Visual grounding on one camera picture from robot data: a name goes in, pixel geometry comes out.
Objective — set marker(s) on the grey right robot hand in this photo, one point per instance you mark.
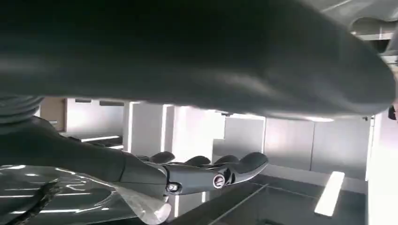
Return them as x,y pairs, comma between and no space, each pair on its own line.
186,56

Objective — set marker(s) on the white ceiling light bar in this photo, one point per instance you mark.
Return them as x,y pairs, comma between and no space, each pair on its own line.
99,138
329,194

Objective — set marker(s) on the brown wooden door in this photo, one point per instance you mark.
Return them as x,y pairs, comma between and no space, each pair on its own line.
53,113

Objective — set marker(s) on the ribbed grey right arm sleeve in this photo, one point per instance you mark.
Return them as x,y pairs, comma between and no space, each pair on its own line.
17,108

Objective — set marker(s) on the clear plastic film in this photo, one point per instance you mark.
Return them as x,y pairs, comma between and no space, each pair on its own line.
77,202

